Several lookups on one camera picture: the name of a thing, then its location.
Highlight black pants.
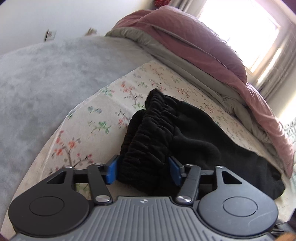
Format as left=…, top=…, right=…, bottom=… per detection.
left=117, top=89, right=285, bottom=199

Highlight wall plug with cable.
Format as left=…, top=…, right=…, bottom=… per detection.
left=85, top=28, right=98, bottom=36

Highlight white wall socket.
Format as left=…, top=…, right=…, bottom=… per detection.
left=44, top=30, right=56, bottom=42

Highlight floral bed sheet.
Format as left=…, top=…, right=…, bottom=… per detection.
left=4, top=60, right=290, bottom=232

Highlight pink and grey duvet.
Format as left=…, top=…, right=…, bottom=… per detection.
left=107, top=6, right=294, bottom=177

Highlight grey curtain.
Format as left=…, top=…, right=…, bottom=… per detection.
left=255, top=24, right=295, bottom=100

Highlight window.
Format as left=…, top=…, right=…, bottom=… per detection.
left=198, top=0, right=282, bottom=73

